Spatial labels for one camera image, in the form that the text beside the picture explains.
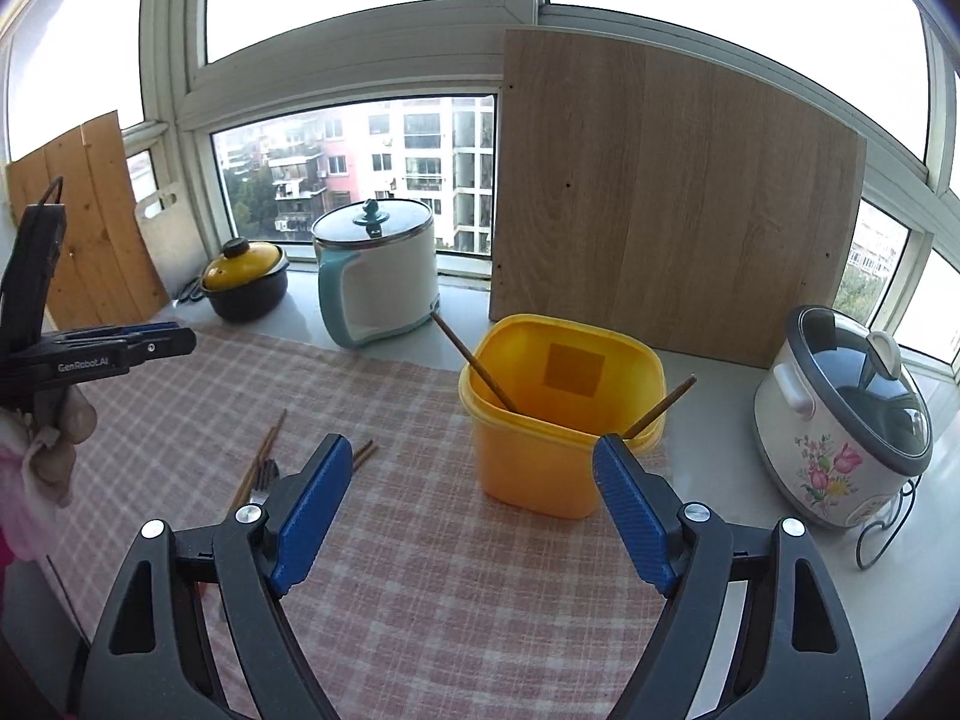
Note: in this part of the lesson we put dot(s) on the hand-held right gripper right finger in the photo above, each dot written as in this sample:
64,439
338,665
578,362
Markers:
634,517

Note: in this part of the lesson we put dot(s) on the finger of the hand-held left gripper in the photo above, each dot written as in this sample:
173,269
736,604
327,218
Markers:
161,341
37,255

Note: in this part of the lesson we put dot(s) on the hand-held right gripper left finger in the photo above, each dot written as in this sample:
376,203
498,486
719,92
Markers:
311,514

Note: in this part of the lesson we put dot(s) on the metal fork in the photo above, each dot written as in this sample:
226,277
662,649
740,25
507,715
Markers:
264,476

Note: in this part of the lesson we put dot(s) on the brown wooden chopstick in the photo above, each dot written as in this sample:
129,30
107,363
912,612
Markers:
664,405
480,367
365,451
368,460
276,431
251,474

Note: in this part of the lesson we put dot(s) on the yellow plastic container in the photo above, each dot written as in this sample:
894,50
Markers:
525,465

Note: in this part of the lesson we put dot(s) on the person's left forearm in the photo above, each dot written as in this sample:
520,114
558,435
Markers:
13,517

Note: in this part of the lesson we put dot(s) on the person's left hand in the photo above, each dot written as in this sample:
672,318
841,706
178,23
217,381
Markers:
56,465

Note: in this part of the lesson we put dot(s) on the black scissors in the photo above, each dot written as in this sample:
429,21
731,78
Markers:
193,292

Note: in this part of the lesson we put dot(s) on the pine wood board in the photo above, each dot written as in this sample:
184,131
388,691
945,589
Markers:
105,225

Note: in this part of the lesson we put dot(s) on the white cutting board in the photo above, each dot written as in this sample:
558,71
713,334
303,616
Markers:
172,247

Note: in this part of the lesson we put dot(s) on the black casserole pot yellow lid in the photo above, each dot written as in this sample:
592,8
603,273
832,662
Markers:
247,292

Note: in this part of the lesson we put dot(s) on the pink checked cloth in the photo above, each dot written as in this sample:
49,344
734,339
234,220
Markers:
420,540

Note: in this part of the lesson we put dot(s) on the floral white rice cooker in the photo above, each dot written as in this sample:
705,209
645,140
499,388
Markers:
817,427

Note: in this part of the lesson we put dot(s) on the white teal electric pot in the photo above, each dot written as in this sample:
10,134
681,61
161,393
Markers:
390,277

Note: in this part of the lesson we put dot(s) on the large oak wooden board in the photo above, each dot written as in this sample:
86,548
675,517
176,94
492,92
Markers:
660,202

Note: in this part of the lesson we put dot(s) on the apartment buildings outside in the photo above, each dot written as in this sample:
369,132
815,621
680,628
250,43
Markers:
420,157

